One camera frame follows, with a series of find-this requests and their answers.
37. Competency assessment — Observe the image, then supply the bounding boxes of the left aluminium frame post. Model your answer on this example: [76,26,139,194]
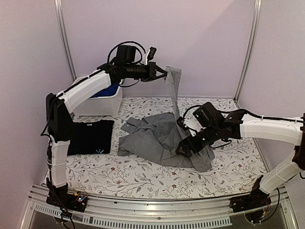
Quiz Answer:
[54,0,77,82]

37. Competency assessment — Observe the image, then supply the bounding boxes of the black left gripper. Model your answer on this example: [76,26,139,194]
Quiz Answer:
[125,61,167,82]

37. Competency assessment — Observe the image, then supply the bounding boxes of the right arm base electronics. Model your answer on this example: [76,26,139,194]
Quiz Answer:
[229,194,271,224]

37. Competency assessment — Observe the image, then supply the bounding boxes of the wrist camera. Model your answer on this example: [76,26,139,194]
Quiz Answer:
[193,102,225,127]
[116,45,136,63]

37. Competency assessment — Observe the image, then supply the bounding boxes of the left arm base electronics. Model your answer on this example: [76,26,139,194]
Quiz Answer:
[46,191,88,212]

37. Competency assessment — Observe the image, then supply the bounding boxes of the right aluminium frame post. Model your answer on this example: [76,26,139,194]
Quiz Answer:
[234,0,262,103]

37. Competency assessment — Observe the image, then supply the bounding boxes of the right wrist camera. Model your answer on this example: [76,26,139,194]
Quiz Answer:
[193,102,225,127]

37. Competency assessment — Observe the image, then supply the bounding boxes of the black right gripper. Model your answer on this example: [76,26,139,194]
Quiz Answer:
[176,124,221,157]

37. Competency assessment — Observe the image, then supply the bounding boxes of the aluminium front rail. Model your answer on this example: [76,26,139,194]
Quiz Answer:
[20,185,300,229]

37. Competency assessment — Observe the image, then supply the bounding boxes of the aluminium frame post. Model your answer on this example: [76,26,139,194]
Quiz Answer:
[234,0,262,103]
[54,0,77,82]

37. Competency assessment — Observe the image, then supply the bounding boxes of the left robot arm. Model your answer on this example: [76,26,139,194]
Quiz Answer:
[42,62,167,207]

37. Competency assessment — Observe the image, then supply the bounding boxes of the floral tablecloth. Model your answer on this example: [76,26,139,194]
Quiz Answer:
[66,97,267,199]

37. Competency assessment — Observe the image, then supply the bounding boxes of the black t-shirt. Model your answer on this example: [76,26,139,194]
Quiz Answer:
[67,120,114,156]

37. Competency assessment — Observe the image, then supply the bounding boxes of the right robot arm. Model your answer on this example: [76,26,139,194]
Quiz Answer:
[176,107,305,208]

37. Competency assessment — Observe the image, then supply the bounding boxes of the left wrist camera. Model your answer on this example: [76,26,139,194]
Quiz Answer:
[116,45,136,63]

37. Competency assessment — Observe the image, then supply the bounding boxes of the grey garment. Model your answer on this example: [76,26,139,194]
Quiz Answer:
[118,67,215,172]

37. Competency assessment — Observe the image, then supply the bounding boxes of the blue garment in bin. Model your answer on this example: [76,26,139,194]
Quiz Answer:
[92,83,119,98]

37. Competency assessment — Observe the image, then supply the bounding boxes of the white plastic laundry bin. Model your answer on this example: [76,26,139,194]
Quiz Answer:
[64,72,122,116]

